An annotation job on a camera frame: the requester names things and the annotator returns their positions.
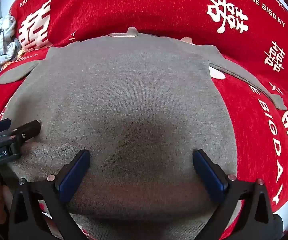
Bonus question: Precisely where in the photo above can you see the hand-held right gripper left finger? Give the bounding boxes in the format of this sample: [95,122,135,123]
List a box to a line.
[8,150,92,240]

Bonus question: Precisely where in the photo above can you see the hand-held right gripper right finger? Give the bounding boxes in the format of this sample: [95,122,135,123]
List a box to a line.
[192,149,284,240]

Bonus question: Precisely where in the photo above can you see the grey knit sweater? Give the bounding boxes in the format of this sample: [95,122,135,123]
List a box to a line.
[0,34,288,240]

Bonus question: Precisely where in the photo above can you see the red printed blanket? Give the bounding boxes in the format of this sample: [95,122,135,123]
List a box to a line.
[0,0,288,240]

